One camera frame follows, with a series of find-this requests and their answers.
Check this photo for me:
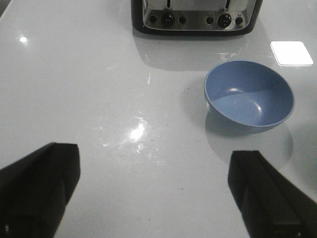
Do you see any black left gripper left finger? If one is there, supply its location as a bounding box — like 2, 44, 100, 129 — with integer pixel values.
0, 142, 80, 238

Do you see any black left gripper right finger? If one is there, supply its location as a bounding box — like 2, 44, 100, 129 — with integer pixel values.
228, 151, 317, 238

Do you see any black silver four-slot toaster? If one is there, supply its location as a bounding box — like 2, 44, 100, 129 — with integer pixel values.
130, 0, 263, 37

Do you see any blue bowl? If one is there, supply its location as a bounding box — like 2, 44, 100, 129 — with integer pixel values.
204, 60, 295, 131

